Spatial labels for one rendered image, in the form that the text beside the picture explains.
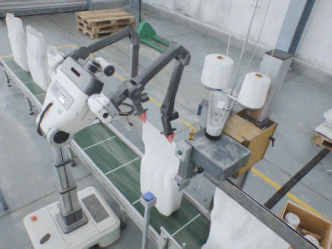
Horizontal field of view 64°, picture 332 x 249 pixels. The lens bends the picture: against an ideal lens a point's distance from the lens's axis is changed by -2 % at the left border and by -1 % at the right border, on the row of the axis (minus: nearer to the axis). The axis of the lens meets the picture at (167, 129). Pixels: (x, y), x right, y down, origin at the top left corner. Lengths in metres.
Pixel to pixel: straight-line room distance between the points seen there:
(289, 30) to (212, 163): 5.09
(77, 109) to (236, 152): 0.89
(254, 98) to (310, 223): 1.86
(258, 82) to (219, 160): 0.43
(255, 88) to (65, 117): 1.02
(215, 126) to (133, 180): 1.25
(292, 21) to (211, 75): 4.75
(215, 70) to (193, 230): 1.27
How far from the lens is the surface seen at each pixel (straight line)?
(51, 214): 2.52
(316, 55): 6.59
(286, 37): 6.29
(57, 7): 9.06
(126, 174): 2.57
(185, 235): 2.22
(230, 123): 1.68
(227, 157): 1.42
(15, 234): 2.82
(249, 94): 1.46
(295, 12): 6.19
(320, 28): 6.51
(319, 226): 3.06
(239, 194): 1.61
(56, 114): 1.65
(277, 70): 1.61
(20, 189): 3.14
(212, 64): 1.54
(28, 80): 4.25
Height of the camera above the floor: 2.24
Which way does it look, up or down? 36 degrees down
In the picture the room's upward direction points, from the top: 7 degrees clockwise
